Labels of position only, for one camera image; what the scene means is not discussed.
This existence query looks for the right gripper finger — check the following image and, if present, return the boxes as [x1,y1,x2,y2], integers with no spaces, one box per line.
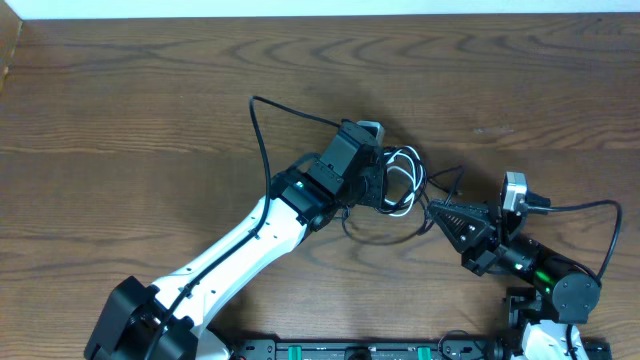
[427,199,489,216]
[430,209,493,253]

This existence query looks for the black cable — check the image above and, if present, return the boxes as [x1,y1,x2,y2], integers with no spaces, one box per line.
[341,145,466,246]

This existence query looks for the white cable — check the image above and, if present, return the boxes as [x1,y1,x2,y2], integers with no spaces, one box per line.
[382,147,426,219]

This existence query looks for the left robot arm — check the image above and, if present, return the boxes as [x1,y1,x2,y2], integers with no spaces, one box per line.
[84,120,384,359]

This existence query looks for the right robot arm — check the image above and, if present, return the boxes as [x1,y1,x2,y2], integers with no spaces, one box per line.
[428,195,610,359]

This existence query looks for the right camera cable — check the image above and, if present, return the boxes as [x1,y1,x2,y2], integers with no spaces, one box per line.
[522,197,624,360]

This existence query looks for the camera cable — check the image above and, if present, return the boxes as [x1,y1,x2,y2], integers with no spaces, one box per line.
[522,197,624,360]
[142,94,344,360]

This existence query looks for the left camera cable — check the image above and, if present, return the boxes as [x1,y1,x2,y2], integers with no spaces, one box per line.
[142,94,344,360]

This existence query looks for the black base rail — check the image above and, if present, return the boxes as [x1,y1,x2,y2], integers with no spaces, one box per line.
[231,336,510,360]

